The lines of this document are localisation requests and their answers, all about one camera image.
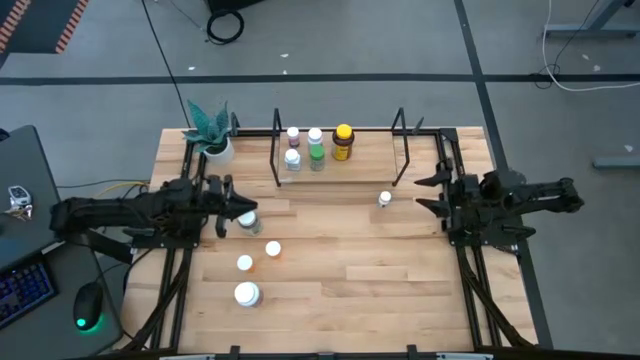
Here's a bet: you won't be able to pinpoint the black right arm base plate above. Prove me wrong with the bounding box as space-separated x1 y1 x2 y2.
444 219 537 248

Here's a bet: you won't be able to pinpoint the large white bottle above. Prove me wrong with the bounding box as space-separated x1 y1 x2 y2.
233 281 264 309

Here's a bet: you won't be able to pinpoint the backlit keyboard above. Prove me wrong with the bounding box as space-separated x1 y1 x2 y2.
0 257 58 331

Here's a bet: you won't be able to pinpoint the dark grey side desk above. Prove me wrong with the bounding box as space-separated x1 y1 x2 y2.
0 234 125 360

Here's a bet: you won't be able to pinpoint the grey desk foot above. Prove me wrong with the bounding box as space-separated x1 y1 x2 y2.
592 154 640 169

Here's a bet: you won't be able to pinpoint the black computer mouse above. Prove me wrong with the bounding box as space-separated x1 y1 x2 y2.
72 281 107 334

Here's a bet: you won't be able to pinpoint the black box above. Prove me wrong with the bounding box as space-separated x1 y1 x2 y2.
206 0 266 15

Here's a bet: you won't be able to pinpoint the clear bottle with white cap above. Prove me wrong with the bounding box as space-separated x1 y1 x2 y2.
237 209 264 237

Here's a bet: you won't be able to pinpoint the white floor cable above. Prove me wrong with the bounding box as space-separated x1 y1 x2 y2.
542 0 640 94

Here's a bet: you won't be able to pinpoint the grey desk leg frame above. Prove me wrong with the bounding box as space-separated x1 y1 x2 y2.
543 0 640 40

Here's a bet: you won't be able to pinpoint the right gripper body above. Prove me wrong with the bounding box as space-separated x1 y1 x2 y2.
446 172 485 226

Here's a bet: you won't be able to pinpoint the wooden shelf with black frame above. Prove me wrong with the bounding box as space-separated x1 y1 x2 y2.
268 106 413 190

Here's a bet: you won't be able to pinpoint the coiled black cable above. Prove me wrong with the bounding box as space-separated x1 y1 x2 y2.
205 8 246 46

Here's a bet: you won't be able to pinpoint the green plant in white pot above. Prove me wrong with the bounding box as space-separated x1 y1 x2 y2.
182 99 236 169

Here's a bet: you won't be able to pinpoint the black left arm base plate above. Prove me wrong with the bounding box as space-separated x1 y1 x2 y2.
130 230 201 250

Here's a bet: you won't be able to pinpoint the metal keys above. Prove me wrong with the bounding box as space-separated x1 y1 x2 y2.
3 202 34 222

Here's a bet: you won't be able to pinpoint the amber bottle with yellow cap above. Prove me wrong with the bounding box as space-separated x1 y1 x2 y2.
331 123 356 162

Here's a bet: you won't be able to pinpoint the clear white-cap bottle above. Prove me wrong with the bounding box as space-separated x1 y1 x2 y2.
283 148 303 172

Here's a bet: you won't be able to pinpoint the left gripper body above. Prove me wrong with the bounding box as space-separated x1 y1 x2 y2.
197 173 236 240

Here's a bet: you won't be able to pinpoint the long black floor cable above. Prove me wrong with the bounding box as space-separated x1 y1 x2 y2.
141 0 192 129

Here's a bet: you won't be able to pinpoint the black aluminium table frame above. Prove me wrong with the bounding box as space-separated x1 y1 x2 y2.
115 112 542 360

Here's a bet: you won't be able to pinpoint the black mat orange striped edges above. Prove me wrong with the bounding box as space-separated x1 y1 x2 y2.
0 0 90 56

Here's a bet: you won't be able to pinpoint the car key fob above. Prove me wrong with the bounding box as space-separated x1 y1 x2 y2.
8 185 31 206

